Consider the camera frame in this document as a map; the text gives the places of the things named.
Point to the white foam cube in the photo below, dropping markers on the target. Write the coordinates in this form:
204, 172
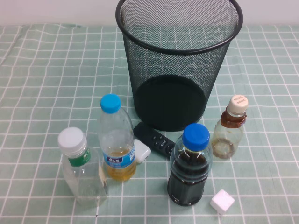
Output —
222, 200

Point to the clear bottle with green label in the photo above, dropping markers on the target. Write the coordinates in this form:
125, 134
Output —
81, 177

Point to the white earbuds case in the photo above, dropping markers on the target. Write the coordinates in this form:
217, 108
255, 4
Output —
141, 151

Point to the small beige-capped coffee bottle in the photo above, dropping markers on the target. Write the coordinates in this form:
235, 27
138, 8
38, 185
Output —
230, 137

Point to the black mesh wastebasket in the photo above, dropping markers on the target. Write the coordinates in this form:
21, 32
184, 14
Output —
172, 70

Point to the light-blue-capped bottle with yellow liquid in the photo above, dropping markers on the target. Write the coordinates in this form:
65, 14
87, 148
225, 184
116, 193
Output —
116, 140

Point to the blue-capped bottle with dark liquid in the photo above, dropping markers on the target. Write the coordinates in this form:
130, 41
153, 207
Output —
189, 172

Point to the black remote control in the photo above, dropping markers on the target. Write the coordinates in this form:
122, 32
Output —
151, 137

